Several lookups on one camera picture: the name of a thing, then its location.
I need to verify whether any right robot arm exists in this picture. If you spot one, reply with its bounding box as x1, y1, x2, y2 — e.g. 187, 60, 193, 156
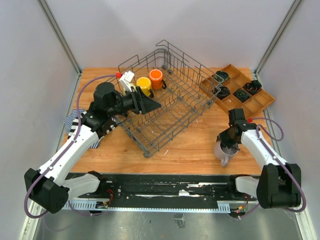
213, 108, 307, 213

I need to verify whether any right aluminium frame post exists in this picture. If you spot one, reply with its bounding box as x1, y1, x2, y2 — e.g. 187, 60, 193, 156
253, 0, 304, 76

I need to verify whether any black white striped cloth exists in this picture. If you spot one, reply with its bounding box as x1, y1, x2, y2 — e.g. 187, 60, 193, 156
63, 117, 117, 139

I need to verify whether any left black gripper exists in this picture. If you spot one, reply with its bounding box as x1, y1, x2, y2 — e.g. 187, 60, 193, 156
108, 86, 162, 117

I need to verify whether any wooden compartment tray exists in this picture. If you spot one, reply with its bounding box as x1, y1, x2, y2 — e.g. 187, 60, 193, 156
199, 64, 275, 119

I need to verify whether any grey wire dish rack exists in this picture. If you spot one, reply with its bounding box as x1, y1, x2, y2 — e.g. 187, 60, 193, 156
94, 39, 223, 158

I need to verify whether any black cable bundle far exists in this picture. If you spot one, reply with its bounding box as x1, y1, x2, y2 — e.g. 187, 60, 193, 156
212, 70, 231, 84

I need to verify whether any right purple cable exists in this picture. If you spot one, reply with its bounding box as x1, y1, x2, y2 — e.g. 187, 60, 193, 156
239, 116, 308, 221

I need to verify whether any left aluminium frame post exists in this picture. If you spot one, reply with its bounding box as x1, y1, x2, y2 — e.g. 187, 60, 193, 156
37, 0, 82, 76

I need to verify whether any orange ceramic mug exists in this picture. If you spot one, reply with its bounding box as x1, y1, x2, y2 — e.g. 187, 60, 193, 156
148, 69, 167, 90

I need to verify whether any blue white striped cloth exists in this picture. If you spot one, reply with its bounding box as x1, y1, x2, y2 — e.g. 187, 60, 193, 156
63, 108, 100, 149

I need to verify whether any black cable bundle left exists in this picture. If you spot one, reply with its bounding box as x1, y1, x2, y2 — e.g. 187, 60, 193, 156
212, 85, 231, 100

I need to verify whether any slotted cable duct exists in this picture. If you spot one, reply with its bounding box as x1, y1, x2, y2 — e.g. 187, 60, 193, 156
63, 198, 231, 214

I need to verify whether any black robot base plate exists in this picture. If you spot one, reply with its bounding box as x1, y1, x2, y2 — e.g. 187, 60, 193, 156
80, 173, 257, 206

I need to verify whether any black cable bundle right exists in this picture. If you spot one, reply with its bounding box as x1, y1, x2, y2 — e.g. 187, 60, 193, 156
242, 80, 263, 96

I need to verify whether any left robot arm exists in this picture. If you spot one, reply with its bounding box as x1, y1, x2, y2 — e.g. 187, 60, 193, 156
24, 82, 161, 218

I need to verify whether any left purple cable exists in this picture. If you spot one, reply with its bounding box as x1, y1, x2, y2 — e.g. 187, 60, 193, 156
24, 72, 122, 220

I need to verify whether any yellow enamel mug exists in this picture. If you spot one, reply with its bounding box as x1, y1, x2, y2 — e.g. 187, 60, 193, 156
136, 77, 154, 98

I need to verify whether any black cable bundle near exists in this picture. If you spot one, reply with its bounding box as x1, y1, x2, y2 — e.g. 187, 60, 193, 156
232, 89, 252, 103

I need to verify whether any black cable bundle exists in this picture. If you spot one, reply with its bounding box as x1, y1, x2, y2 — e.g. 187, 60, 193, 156
232, 89, 252, 103
212, 85, 231, 100
242, 80, 263, 96
212, 70, 231, 84

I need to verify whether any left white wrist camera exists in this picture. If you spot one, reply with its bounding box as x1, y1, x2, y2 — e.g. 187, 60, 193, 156
119, 71, 135, 92

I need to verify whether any purple cable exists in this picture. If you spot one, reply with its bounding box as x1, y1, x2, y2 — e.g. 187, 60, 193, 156
24, 72, 122, 220
239, 116, 308, 221

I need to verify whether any lilac ceramic mug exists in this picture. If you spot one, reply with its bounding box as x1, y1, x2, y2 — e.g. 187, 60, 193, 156
213, 141, 239, 167

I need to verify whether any aluminium frame post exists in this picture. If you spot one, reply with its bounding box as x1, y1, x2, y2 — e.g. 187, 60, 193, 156
253, 0, 304, 76
37, 0, 82, 76

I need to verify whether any cream ceramic mug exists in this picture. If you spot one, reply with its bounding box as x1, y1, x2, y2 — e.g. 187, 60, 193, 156
123, 83, 136, 95

